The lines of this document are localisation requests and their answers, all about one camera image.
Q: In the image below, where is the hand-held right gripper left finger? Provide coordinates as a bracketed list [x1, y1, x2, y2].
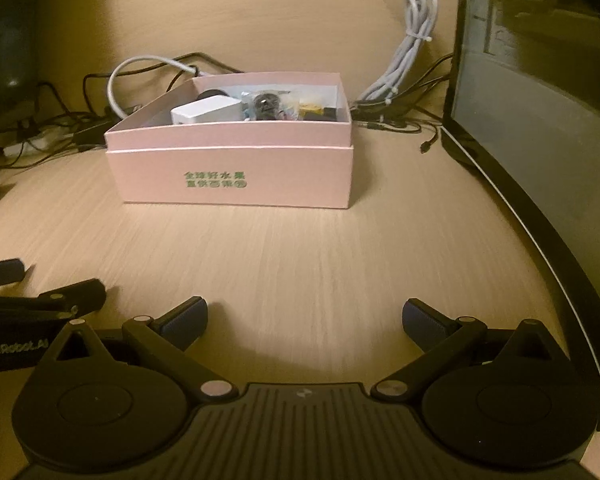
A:
[54, 296, 233, 401]

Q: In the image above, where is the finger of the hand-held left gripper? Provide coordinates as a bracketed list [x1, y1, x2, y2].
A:
[36, 279, 107, 319]
[0, 258, 29, 292]

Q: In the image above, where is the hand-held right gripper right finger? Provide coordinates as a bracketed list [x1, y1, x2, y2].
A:
[370, 297, 552, 401]

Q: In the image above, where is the pink cardboard box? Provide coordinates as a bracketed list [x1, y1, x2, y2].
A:
[103, 71, 355, 210]

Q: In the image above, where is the white USB charger cube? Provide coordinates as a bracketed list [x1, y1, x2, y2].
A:
[170, 96, 246, 126]

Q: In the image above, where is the black hair dryer nozzle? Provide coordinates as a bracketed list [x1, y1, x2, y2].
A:
[196, 88, 234, 106]

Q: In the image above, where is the black tool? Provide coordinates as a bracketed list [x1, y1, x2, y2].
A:
[242, 87, 301, 122]

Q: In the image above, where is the white power strip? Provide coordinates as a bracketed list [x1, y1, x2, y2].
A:
[2, 127, 111, 159]

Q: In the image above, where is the black power adapter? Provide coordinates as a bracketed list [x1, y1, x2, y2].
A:
[74, 115, 119, 147]

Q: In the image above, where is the dark monitor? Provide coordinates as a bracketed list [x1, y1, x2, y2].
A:
[0, 0, 42, 126]

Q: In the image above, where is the white computer case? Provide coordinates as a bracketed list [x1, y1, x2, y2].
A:
[442, 0, 600, 432]

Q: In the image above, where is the black cable tangle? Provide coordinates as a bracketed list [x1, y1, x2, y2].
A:
[0, 72, 126, 172]

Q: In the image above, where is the white looped cable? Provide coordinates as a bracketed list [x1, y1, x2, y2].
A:
[107, 54, 202, 119]

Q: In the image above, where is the black cable behind box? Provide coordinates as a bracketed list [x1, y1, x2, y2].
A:
[82, 51, 246, 92]

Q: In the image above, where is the white bundled cable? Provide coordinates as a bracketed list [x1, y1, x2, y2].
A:
[355, 0, 439, 107]

